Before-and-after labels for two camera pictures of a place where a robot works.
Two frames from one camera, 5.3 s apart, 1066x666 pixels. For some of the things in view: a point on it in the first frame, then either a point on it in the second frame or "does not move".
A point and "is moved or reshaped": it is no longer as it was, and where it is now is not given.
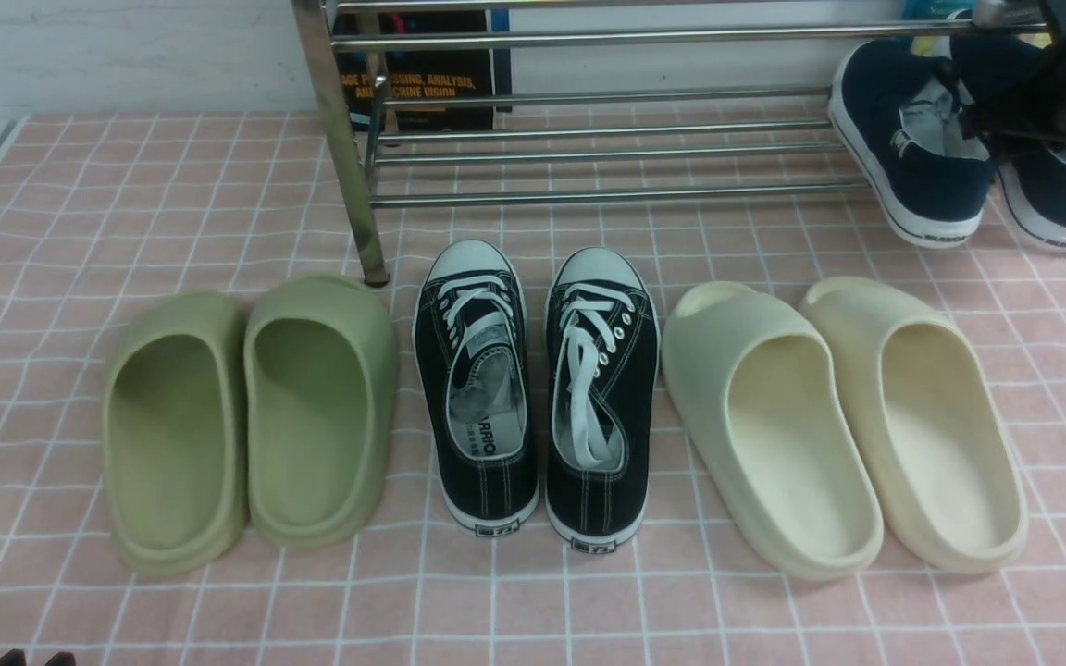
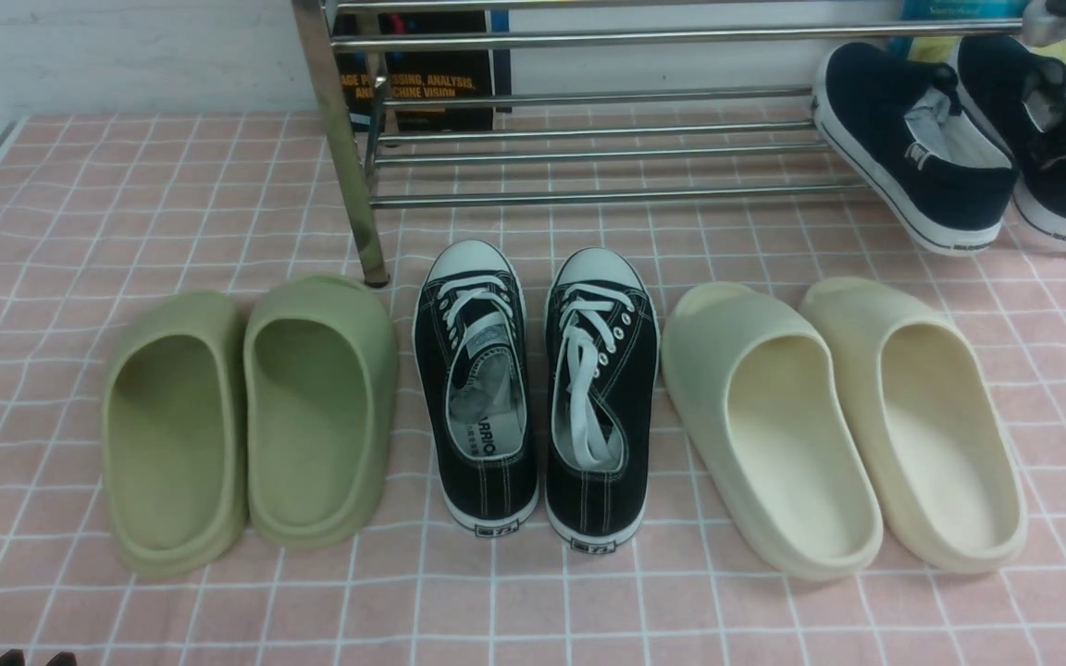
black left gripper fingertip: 12,658 does not move
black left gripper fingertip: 62,659 does not move
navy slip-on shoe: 1058,193 does not move
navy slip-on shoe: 897,106 is moved or reshaped
